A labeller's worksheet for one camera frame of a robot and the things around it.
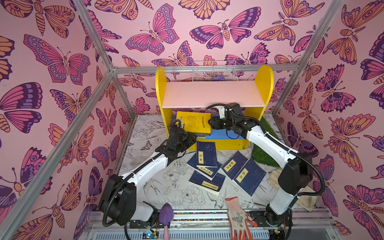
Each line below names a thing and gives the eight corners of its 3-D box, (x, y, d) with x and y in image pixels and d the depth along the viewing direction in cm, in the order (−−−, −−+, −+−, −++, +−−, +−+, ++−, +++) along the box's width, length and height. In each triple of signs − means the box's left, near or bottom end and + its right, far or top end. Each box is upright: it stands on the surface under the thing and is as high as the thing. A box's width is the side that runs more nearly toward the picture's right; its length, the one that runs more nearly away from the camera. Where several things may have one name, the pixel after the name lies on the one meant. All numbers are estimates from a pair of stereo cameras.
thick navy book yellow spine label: (188, 185, 87) (188, 183, 84) (195, 168, 93) (195, 166, 91) (219, 197, 82) (220, 195, 80) (224, 178, 89) (225, 176, 87)
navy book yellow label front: (232, 180, 88) (233, 178, 86) (248, 159, 97) (249, 157, 94) (251, 195, 83) (252, 194, 80) (266, 172, 91) (268, 170, 89)
